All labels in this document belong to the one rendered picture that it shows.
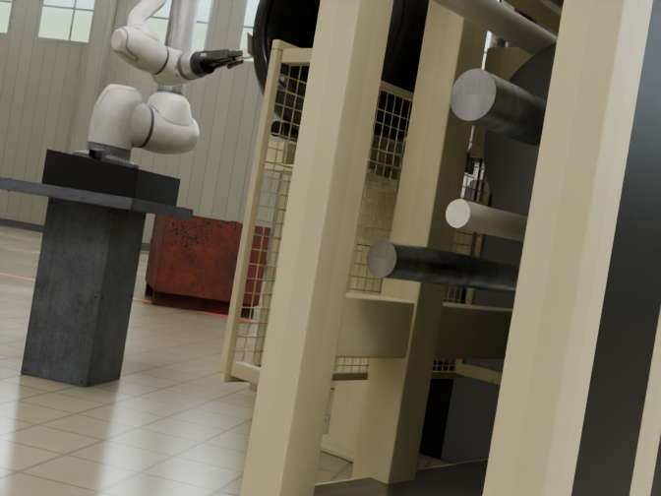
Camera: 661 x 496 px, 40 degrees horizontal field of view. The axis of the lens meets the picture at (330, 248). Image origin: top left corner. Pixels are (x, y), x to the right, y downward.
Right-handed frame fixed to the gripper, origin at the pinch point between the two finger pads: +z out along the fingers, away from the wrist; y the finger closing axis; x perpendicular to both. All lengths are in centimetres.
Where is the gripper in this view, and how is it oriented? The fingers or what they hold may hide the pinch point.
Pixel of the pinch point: (244, 53)
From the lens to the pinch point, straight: 281.8
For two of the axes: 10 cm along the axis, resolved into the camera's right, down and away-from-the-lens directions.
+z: 7.6, -0.1, -6.5
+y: 6.5, 1.0, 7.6
